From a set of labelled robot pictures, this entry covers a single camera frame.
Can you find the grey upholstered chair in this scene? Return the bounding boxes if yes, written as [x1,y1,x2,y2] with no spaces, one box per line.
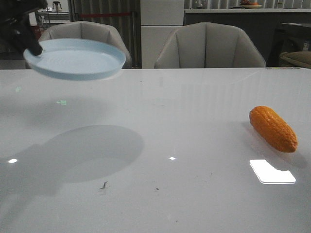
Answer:
[154,22,266,68]
[39,21,132,69]

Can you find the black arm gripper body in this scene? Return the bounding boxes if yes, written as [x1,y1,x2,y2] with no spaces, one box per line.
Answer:
[0,0,48,47]

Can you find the grey upholstered chair left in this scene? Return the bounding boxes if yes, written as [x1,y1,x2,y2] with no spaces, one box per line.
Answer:
[39,21,132,69]

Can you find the light blue round plate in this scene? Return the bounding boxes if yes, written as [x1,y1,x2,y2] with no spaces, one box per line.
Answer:
[23,38,126,81]

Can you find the grey upholstered chair right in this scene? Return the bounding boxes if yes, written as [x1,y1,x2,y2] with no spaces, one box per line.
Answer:
[154,22,266,68]

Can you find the white cabinet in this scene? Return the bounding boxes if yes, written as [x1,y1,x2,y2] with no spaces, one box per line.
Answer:
[140,0,184,69]

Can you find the orange toy corn cob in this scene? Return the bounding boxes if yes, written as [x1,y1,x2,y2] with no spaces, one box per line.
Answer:
[249,106,298,153]

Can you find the fruit bowl on counter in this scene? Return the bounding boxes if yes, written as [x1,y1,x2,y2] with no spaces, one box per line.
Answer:
[240,0,262,9]

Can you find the olive cushioned seat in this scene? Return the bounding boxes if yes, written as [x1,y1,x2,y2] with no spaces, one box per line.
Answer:
[279,51,311,69]

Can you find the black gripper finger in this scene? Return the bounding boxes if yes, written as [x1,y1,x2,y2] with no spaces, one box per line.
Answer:
[9,20,43,55]

